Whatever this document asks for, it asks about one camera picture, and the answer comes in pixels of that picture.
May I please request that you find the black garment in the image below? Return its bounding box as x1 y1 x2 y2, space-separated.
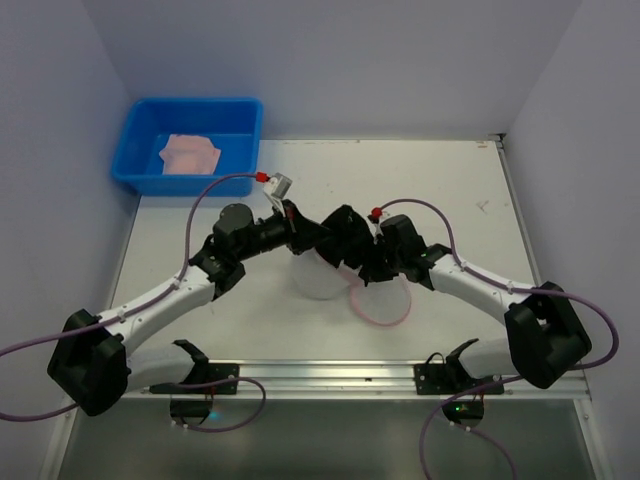
316 205 393 285

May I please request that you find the white mesh laundry bag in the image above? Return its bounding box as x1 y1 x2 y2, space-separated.
290 250 412 327

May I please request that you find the pink bra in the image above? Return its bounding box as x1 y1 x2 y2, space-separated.
159 134 221 175

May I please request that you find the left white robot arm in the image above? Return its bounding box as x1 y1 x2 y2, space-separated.
47 201 331 416

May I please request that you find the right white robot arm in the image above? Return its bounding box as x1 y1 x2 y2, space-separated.
378 215 592 389

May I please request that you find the blue plastic bin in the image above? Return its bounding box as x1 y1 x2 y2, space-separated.
111 97 263 197

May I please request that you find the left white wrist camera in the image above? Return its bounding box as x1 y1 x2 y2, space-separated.
263 173 292 213

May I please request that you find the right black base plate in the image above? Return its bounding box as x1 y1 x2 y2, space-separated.
413 362 504 395

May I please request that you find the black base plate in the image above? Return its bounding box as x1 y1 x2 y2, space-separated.
149 362 240 396
413 362 504 395

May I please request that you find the aluminium mounting rail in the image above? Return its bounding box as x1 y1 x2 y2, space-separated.
92 351 589 412

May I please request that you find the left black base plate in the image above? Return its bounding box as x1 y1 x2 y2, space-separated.
149 362 240 396

